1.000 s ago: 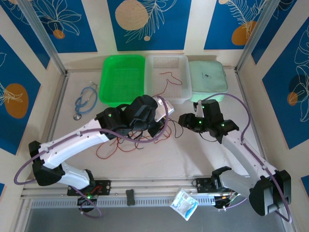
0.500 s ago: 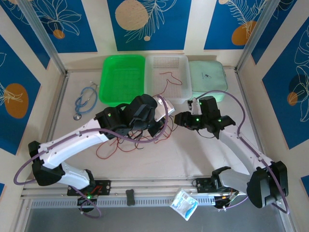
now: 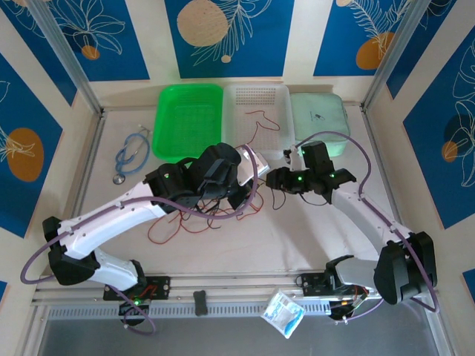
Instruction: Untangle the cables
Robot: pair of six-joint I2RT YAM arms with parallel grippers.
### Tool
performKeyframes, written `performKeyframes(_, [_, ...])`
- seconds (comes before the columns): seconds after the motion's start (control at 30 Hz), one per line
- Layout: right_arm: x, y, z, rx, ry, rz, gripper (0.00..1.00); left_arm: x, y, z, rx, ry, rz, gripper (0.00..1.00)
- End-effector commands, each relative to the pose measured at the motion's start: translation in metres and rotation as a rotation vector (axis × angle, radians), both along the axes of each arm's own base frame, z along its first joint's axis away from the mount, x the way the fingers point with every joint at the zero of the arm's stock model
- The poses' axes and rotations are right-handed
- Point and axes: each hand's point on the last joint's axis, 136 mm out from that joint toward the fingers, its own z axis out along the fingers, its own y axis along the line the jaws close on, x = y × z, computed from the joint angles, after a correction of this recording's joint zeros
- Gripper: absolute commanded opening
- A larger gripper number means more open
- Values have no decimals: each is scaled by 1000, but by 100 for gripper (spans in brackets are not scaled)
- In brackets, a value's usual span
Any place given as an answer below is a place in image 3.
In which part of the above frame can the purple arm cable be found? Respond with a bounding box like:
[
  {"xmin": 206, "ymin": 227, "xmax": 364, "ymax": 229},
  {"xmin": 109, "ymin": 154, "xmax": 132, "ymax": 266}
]
[
  {"xmin": 295, "ymin": 131, "xmax": 442, "ymax": 327},
  {"xmin": 20, "ymin": 147, "xmax": 261, "ymax": 334}
]

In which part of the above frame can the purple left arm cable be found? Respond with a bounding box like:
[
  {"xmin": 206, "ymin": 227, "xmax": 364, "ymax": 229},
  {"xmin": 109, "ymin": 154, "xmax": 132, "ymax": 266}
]
[{"xmin": 20, "ymin": 147, "xmax": 261, "ymax": 334}]

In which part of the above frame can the red cable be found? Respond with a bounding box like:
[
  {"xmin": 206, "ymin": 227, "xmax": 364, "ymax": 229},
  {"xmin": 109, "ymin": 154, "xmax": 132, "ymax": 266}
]
[
  {"xmin": 147, "ymin": 211, "xmax": 189, "ymax": 245},
  {"xmin": 246, "ymin": 109, "xmax": 281, "ymax": 145},
  {"xmin": 174, "ymin": 196, "xmax": 263, "ymax": 235}
]

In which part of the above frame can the white plastic mesh basket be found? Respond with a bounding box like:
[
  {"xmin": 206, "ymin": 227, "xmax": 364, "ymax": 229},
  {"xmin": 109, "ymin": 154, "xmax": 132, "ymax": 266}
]
[{"xmin": 221, "ymin": 83, "xmax": 297, "ymax": 161}]

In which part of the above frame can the aluminium frame post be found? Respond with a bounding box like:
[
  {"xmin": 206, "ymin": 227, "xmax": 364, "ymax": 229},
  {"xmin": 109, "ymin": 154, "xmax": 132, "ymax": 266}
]
[
  {"xmin": 361, "ymin": 0, "xmax": 428, "ymax": 111},
  {"xmin": 27, "ymin": 0, "xmax": 105, "ymax": 116}
]

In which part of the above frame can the green plastic basket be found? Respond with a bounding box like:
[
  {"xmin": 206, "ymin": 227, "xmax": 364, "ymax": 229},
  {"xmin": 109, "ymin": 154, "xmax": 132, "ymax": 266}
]
[{"xmin": 151, "ymin": 83, "xmax": 224, "ymax": 163}]

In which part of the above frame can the black bone-shaped clip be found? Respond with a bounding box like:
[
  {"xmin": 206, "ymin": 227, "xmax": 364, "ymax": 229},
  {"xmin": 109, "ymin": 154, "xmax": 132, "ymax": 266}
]
[{"xmin": 192, "ymin": 290, "xmax": 208, "ymax": 317}]

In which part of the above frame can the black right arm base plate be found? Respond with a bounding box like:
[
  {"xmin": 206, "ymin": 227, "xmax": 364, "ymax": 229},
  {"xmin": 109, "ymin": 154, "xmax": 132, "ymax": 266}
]
[{"xmin": 300, "ymin": 272, "xmax": 368, "ymax": 297}]

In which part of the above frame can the white table mat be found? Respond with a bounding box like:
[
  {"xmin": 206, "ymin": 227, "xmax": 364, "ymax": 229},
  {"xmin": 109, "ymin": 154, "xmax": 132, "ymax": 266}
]
[{"xmin": 70, "ymin": 107, "xmax": 413, "ymax": 277}]

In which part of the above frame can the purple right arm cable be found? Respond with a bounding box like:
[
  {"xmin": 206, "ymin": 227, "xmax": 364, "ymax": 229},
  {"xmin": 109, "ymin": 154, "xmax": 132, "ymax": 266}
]
[{"xmin": 295, "ymin": 131, "xmax": 442, "ymax": 327}]

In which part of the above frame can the mint green zip pouch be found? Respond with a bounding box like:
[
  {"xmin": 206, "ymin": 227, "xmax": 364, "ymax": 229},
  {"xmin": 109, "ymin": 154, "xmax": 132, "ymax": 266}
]
[{"xmin": 289, "ymin": 92, "xmax": 352, "ymax": 157}]

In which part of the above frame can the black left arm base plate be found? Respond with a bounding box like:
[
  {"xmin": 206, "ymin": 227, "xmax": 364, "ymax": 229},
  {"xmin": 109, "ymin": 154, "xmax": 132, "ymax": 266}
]
[{"xmin": 102, "ymin": 274, "xmax": 172, "ymax": 302}]

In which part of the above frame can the blue stethoscope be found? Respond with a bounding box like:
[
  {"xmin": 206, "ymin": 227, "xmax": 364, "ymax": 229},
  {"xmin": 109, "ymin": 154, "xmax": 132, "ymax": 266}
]
[{"xmin": 112, "ymin": 124, "xmax": 153, "ymax": 185}]

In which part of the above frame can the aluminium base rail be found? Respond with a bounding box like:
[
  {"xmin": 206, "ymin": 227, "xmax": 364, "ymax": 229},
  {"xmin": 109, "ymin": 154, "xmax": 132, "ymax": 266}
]
[{"xmin": 33, "ymin": 273, "xmax": 435, "ymax": 302}]

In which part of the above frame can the white and blue plastic packet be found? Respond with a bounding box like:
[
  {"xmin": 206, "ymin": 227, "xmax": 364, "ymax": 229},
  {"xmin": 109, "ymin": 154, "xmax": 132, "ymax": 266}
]
[{"xmin": 261, "ymin": 289, "xmax": 305, "ymax": 339}]

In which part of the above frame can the slotted grey cable duct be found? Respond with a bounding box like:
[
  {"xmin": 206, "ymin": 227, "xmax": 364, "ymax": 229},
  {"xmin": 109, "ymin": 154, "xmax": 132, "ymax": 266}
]
[{"xmin": 47, "ymin": 300, "xmax": 332, "ymax": 320}]

